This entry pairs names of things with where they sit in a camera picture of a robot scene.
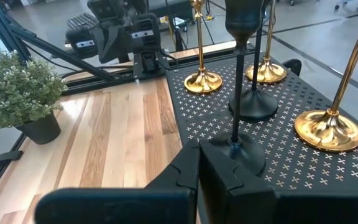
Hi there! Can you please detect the tall gold candlestick holder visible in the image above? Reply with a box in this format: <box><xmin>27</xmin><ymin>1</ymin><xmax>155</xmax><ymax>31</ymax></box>
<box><xmin>244</xmin><ymin>0</ymin><xmax>288</xmax><ymax>85</ymax></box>
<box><xmin>293</xmin><ymin>0</ymin><xmax>358</xmax><ymax>154</ymax></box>

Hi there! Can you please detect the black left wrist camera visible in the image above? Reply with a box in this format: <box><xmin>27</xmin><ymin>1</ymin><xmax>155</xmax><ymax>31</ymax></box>
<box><xmin>87</xmin><ymin>0</ymin><xmax>129</xmax><ymax>23</ymax></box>

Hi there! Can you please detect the short gold candlestick holder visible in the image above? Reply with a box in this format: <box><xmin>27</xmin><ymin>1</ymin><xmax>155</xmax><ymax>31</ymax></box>
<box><xmin>183</xmin><ymin>0</ymin><xmax>224</xmax><ymax>95</ymax></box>

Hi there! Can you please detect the black aluminium rig frame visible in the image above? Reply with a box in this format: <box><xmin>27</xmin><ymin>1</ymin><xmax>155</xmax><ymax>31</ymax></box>
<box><xmin>0</xmin><ymin>0</ymin><xmax>241</xmax><ymax>208</ymax></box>

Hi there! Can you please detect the black keyboard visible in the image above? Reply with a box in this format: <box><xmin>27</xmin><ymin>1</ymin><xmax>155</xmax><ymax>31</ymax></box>
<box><xmin>66</xmin><ymin>12</ymin><xmax>101</xmax><ymax>31</ymax></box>

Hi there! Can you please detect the green plant in black pot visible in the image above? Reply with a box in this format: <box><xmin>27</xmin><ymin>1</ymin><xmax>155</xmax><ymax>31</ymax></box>
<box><xmin>0</xmin><ymin>49</ymin><xmax>69</xmax><ymax>146</ymax></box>

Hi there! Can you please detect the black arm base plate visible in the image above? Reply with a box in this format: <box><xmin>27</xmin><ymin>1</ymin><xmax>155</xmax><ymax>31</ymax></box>
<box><xmin>131</xmin><ymin>60</ymin><xmax>172</xmax><ymax>80</ymax></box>

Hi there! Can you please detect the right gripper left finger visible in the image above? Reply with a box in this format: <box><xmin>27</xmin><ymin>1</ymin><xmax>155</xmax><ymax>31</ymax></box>
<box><xmin>149</xmin><ymin>139</ymin><xmax>201</xmax><ymax>191</ymax></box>

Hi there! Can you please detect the black perforated metal riser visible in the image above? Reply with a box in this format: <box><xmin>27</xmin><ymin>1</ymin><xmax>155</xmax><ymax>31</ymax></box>
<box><xmin>165</xmin><ymin>53</ymin><xmax>358</xmax><ymax>224</ymax></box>

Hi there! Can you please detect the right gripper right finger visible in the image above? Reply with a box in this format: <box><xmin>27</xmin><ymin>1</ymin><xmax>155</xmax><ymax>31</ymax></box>
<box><xmin>199</xmin><ymin>139</ymin><xmax>278</xmax><ymax>224</ymax></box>

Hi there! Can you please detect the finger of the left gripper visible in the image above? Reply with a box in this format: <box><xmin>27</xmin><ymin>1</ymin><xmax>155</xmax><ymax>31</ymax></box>
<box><xmin>97</xmin><ymin>27</ymin><xmax>114</xmax><ymax>64</ymax></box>
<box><xmin>112</xmin><ymin>25</ymin><xmax>131</xmax><ymax>62</ymax></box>

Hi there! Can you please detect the black candlestick holder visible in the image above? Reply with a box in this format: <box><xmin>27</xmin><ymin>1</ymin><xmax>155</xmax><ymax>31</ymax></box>
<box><xmin>228</xmin><ymin>0</ymin><xmax>279</xmax><ymax>123</ymax></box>

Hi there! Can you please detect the black candle holder base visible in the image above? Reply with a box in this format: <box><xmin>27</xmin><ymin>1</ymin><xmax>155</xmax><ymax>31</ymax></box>
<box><xmin>208</xmin><ymin>0</ymin><xmax>267</xmax><ymax>177</ymax></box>

